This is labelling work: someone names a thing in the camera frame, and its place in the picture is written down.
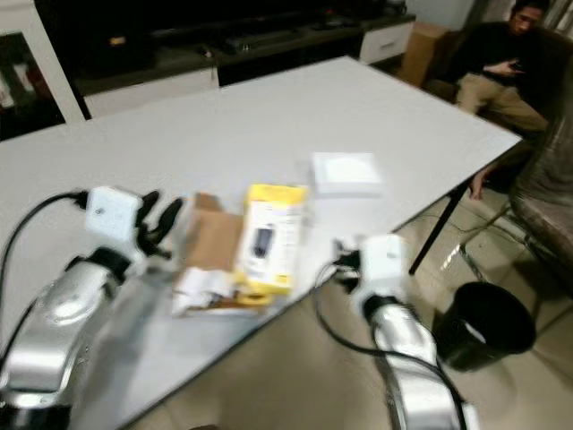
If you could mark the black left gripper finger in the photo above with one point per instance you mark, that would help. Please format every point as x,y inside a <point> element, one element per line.
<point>149,213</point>
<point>171,222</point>

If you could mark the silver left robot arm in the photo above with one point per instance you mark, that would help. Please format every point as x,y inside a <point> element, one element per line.
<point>67,309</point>

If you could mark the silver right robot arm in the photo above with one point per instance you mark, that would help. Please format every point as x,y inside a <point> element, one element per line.
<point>412,354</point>

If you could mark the black rubbish bin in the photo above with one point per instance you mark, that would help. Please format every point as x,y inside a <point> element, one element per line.
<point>488,327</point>

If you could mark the brown cardboard box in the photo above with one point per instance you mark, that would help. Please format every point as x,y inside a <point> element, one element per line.
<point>215,237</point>

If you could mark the crumpled white paper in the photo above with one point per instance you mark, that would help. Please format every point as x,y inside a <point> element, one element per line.
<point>201,287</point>

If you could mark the yellow and white product box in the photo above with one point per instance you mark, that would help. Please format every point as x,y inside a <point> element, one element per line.
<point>270,240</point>

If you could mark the black table leg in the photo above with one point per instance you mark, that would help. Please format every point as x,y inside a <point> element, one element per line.
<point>439,228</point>

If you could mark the white low TV cabinet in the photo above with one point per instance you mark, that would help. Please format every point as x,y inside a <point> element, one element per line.
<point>152,90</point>

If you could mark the white glass door cabinet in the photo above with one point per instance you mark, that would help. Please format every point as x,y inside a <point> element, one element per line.
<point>36,76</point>

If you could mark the brown leather chair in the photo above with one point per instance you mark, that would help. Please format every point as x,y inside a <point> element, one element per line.
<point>546,193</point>

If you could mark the tan cardboard carton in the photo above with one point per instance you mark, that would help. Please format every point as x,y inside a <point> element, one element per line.
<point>421,54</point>

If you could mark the black phone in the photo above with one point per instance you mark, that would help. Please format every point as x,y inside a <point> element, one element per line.
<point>514,66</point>

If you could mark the seated person in black top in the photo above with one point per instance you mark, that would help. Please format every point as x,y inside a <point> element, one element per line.
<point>497,49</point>

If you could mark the dark brown armchair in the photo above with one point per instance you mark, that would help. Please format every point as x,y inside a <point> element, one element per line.
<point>557,72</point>

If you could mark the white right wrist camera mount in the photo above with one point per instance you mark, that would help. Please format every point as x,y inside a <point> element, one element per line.
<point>381,265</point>

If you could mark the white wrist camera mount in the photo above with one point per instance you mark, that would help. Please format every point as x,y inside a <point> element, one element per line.
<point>113,213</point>
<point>381,265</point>

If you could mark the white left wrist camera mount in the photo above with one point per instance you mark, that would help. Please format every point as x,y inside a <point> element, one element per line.
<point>113,213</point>

